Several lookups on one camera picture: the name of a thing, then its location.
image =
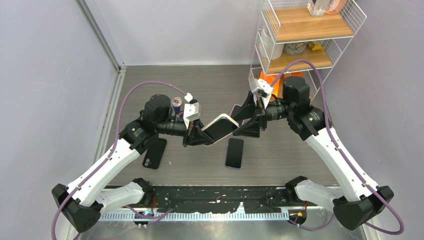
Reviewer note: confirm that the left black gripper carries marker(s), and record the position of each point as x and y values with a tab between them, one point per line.
194	130

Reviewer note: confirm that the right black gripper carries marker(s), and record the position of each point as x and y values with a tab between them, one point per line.
252	128

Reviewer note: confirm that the blue phone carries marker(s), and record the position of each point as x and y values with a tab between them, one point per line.
234	153

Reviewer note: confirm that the black phone case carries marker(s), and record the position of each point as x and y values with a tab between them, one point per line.
154	154

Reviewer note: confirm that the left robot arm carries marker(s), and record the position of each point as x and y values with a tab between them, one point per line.
81	201

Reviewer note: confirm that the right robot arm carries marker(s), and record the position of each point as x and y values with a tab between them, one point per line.
358	198

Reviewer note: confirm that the phone in pink case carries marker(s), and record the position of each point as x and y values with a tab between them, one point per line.
234	111

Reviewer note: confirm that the orange snack box left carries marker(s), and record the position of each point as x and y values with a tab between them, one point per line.
277	89

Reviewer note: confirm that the orange snack box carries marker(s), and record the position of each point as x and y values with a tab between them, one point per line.
296	74
277	89

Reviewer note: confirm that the Red Bull can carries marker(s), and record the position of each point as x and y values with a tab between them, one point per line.
177	104

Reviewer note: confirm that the orange snack box right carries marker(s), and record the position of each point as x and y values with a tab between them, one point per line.
296	74

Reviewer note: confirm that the white bottle on shelf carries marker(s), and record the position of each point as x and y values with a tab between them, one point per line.
273	50

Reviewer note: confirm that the round tin on shelf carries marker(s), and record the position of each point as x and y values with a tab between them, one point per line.
295	48

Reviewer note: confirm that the yellow packet on shelf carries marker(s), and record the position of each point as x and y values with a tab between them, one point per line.
315	45

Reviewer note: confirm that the clear glass jar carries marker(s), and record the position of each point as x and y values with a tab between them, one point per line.
317	8

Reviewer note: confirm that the pink tape roll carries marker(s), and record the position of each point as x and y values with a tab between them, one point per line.
335	6

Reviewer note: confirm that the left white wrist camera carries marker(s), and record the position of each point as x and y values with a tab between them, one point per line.
192	110

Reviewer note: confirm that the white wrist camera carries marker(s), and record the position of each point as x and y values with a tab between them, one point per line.
192	110
262	92

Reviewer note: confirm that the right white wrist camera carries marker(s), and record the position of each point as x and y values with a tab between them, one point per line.
262	92

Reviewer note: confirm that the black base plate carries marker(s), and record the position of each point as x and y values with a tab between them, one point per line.
217	199

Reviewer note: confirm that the white wire shelf rack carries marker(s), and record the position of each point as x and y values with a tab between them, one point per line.
289	21

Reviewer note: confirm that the aluminium frame rail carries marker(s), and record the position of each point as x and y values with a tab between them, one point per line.
97	82

